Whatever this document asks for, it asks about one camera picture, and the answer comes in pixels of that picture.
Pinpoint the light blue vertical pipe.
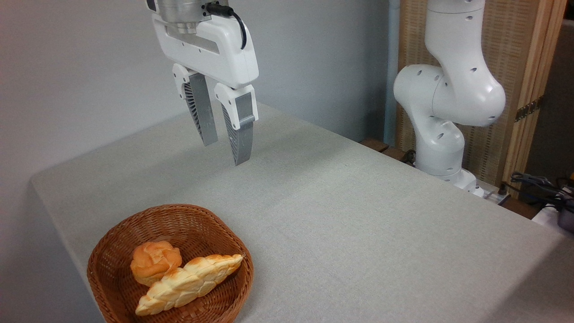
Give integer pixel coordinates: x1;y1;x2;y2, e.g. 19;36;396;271
383;0;401;147

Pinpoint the long braided bread loaf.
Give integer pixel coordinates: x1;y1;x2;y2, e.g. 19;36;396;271
135;253;244;317

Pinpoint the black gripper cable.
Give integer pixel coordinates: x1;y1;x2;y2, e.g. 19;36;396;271
205;3;248;50

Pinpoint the brown woven wicker basket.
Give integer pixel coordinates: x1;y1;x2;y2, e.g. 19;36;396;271
87;204;255;323

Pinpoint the bundle of black cables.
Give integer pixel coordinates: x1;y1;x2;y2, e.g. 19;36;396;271
503;172;574;212

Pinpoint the brass screen hinge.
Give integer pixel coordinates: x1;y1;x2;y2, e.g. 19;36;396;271
514;96;544;123

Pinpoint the round orange bread roll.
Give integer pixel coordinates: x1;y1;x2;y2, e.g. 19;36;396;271
130;240;183;287

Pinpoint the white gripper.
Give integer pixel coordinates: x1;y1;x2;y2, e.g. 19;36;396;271
151;13;260;167

